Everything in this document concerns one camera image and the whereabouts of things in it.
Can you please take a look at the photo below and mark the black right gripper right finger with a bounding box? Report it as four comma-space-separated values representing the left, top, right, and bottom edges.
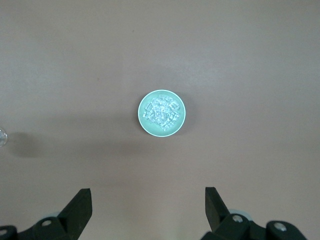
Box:
201, 186, 309, 240

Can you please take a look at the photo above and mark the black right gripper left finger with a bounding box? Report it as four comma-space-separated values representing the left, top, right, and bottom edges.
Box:
0, 188, 94, 240

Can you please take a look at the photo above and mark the clear stemmed wine glass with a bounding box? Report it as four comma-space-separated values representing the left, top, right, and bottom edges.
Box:
0, 126, 8, 148

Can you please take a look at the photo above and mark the clear ice cubes pile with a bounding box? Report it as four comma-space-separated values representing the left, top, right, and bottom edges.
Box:
142, 94, 181, 132

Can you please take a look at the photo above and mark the green ceramic bowl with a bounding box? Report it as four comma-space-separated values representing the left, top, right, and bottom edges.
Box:
137, 89, 187, 138

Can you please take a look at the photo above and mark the brown table cover mat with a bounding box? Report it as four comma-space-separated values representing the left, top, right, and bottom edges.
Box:
0, 0, 320, 240

